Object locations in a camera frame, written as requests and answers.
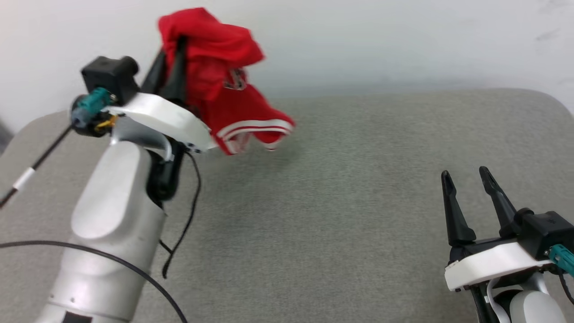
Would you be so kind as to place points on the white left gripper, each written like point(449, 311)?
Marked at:
point(166, 117)

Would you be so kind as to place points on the teal right camera connector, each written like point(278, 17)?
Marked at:
point(564, 259)

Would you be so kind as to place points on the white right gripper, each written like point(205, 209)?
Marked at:
point(489, 262)

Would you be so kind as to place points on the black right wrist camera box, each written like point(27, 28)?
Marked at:
point(545, 231)

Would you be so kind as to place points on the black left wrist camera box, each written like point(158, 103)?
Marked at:
point(110, 76)

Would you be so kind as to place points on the teal camera connector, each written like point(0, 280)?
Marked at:
point(564, 259)
point(92, 104)

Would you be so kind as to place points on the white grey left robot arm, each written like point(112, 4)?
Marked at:
point(112, 206)

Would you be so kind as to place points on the red garment with white stripes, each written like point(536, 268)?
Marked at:
point(215, 89)

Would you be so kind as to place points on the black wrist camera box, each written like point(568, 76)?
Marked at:
point(545, 231)
point(110, 76)

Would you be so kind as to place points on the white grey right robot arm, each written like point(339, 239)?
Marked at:
point(533, 309)

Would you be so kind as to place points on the teal left camera connector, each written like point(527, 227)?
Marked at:
point(92, 104)

